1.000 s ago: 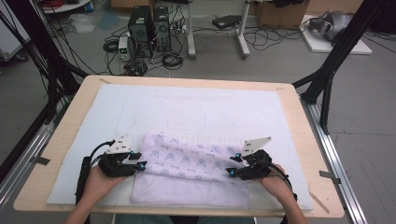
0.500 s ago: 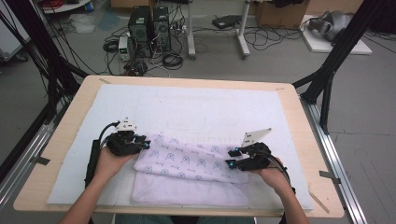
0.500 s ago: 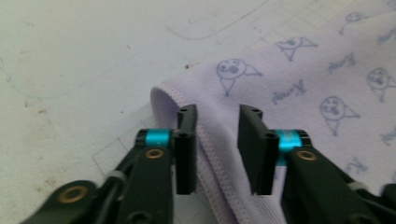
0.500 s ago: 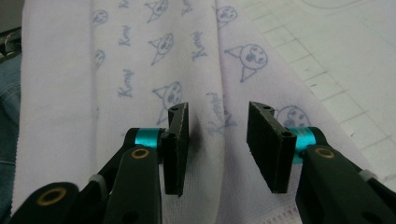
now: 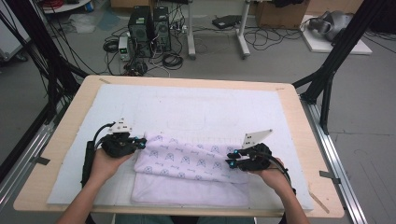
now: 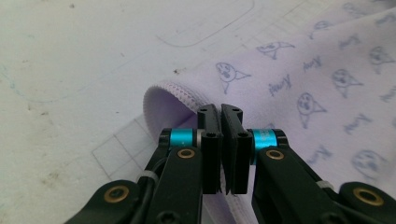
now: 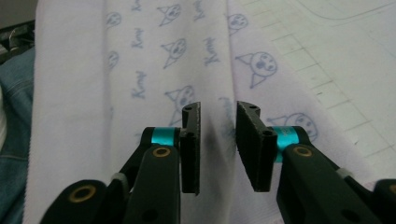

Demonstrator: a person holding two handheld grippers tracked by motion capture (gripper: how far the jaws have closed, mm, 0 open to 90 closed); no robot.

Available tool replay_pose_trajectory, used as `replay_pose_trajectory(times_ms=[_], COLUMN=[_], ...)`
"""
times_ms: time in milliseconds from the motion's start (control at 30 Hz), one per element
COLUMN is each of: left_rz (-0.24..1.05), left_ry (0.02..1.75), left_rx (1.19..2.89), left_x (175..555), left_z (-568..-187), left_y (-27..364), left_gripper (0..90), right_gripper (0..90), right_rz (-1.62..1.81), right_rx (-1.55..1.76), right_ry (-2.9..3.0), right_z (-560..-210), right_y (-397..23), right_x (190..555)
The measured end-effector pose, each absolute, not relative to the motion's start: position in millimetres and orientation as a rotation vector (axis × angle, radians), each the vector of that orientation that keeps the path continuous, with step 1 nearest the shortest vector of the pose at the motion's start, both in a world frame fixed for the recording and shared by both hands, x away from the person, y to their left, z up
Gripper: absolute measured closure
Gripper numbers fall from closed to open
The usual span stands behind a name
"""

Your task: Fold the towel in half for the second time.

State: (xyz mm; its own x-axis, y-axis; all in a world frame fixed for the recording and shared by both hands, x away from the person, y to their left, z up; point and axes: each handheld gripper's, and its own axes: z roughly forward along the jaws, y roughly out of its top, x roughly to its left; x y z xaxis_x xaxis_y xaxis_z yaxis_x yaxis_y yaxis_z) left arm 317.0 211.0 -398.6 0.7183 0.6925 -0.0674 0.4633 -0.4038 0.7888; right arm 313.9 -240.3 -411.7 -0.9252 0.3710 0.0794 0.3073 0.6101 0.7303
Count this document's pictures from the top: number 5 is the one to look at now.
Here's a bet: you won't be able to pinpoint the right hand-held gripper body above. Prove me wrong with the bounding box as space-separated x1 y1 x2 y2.
238 129 274 172

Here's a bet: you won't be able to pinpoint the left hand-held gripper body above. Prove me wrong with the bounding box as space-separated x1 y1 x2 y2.
101 118 138 159

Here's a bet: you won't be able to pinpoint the light pink towel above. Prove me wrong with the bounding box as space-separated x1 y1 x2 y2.
130 132 252 208

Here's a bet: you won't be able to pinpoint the person's right hand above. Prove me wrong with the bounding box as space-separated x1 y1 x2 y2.
248 158 293 196

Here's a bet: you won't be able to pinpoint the person's left hand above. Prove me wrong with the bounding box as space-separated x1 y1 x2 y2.
89 148 134 188

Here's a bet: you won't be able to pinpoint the white grid mat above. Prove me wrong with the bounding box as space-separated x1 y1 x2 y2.
46 83 314 210

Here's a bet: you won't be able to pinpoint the grey tape strip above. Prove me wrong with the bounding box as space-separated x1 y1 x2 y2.
318 170 342 185
31 156 51 166

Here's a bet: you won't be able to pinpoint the white power supply unit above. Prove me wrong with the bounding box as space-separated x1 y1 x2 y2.
118 35 131 62

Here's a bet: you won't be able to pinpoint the large black computer tower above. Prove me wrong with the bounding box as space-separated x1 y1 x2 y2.
128 5 154 59

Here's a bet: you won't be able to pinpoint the slim black computer tower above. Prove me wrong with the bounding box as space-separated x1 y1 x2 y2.
152 6 173 52

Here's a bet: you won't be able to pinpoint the white stand leg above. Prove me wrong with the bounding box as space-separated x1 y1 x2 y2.
186 0 197 61
235 0 251 60

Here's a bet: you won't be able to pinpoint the clear plastic sheet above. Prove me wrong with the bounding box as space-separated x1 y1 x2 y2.
68 13 98 35

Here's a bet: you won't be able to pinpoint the white floor platform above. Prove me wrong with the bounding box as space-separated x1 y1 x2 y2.
300 14 374 56

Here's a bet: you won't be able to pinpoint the flat black box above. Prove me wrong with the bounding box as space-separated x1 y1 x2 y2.
212 14 243 30

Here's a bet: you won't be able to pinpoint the large cardboard box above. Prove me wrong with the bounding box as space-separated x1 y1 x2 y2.
255 0 311 30

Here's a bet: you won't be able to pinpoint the round white table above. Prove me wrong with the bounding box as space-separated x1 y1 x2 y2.
41 0 93 15

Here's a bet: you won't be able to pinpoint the grey rounded device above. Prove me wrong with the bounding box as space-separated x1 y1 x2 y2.
307 9 355 42

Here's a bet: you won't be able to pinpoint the right hand-held gripper cable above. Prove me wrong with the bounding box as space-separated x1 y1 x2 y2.
264 151 297 196

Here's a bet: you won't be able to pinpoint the hand-held gripper cable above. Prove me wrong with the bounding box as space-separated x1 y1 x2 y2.
81 121 116 189
264 151 297 196

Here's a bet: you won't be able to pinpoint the left hand-held gripper cable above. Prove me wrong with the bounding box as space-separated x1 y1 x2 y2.
81 121 116 189

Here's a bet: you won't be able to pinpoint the aluminium frame rail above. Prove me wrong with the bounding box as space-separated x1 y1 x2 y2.
299 95 369 224
0 122 61 210

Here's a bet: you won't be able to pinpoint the small coiled black cable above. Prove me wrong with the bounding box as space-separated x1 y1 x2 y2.
102 38 120 54

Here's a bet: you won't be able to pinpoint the black cable bundle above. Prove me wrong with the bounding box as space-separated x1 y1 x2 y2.
0 8 101 77

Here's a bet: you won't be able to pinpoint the loose black floor cables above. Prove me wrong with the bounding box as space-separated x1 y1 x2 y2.
244 26 304 52

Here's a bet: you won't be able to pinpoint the black frame strut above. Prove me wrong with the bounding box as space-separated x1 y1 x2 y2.
292 0 390 135
6 0 90 123

